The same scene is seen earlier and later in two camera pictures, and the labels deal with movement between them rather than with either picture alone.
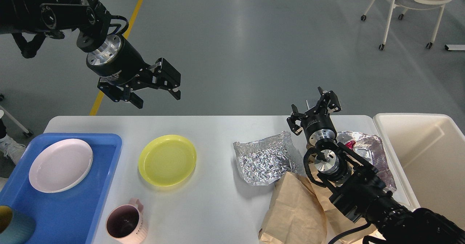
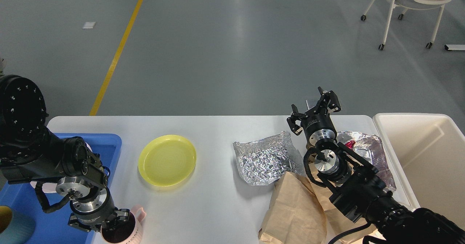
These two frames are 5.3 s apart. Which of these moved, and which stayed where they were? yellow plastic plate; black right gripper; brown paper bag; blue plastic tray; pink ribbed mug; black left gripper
Moved: black left gripper; pink ribbed mug
Stayed: black right gripper; yellow plastic plate; blue plastic tray; brown paper bag
